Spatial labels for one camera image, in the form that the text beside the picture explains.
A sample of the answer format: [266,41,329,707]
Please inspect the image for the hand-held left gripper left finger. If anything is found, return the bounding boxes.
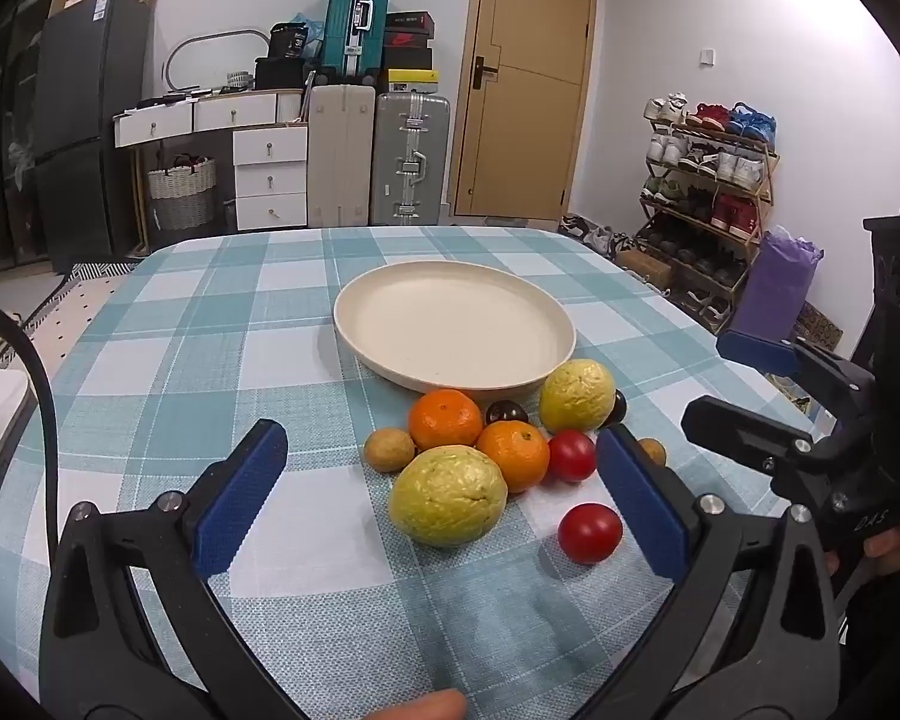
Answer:
[0,420,308,720]

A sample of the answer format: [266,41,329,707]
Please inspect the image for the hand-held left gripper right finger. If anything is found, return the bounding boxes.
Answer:
[592,424,845,720]

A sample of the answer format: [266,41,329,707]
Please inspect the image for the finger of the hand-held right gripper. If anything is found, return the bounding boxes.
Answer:
[715,328,878,410]
[681,394,845,475]

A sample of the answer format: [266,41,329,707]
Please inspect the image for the yellow-green guava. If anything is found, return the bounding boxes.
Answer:
[538,360,617,434]
[388,446,509,547]

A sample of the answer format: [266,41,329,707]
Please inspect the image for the orange mandarin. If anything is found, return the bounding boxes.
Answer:
[409,388,483,452]
[478,420,552,494]

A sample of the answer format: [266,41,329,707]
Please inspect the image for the cream round plate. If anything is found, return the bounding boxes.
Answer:
[334,261,577,398]

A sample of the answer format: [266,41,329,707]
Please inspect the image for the person's right forearm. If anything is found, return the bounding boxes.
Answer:
[844,577,900,720]

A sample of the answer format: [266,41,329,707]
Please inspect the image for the person's right hand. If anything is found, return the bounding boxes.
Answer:
[823,523,900,587]

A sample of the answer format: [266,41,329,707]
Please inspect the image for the person's left hand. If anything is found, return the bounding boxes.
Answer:
[371,688,468,720]

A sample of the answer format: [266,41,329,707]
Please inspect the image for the red tomato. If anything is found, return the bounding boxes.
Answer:
[557,502,623,565]
[547,430,598,483]

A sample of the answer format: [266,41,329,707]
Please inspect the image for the purple gift bag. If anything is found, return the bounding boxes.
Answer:
[727,229,824,361]

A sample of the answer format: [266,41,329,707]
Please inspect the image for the patterned brown box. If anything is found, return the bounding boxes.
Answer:
[795,302,845,350]

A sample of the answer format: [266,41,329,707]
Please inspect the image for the brown cardboard box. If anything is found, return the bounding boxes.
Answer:
[615,247,676,290]

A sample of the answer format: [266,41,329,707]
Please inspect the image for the teal checked tablecloth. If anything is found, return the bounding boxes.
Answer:
[0,225,841,720]

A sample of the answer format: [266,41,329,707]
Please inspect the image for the wooden shoe rack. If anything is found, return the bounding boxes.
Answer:
[637,94,781,335]

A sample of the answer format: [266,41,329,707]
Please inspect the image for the rows of racked shoes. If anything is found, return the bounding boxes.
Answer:
[641,94,777,316]

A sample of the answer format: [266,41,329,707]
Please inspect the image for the scattered loose shoes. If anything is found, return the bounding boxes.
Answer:
[559,214,638,256]

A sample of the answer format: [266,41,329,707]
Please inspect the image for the black white striped rug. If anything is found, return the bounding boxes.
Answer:
[15,262,143,331]

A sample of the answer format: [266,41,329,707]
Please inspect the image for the woven laundry basket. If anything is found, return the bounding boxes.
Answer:
[147,154,218,232]

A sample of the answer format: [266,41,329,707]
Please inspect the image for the white drawer dresser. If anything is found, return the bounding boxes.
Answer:
[112,86,310,233]

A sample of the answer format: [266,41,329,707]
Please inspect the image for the wooden door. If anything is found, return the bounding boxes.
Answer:
[450,0,597,222]

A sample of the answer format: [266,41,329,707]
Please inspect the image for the beige suitcase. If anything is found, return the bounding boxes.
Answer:
[307,82,376,227]

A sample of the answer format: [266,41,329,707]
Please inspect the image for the silver suitcase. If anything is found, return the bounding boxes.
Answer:
[370,92,451,227]

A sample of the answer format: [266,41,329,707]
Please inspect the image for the dark grey refrigerator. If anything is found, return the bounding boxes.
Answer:
[34,0,155,275]

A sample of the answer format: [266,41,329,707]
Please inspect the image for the dark glass cabinet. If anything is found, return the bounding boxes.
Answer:
[0,0,46,278]

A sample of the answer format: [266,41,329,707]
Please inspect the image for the black storage case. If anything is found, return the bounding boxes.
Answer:
[255,56,323,89]

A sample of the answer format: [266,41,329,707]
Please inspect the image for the yellow black shoe box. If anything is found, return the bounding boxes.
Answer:
[386,69,441,95]

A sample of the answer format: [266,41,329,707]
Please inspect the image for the oval metal hoop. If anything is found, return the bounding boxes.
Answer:
[165,28,271,91]

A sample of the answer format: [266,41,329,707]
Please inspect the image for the black red shoe box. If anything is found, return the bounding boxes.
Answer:
[386,11,434,50]

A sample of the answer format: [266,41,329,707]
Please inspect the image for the blue plastic bag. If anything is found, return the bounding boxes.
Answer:
[292,13,328,61]

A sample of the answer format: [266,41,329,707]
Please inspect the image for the teal suitcase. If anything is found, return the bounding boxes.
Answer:
[322,0,393,83]

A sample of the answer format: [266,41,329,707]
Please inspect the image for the black cable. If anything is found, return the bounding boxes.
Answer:
[0,289,61,563]

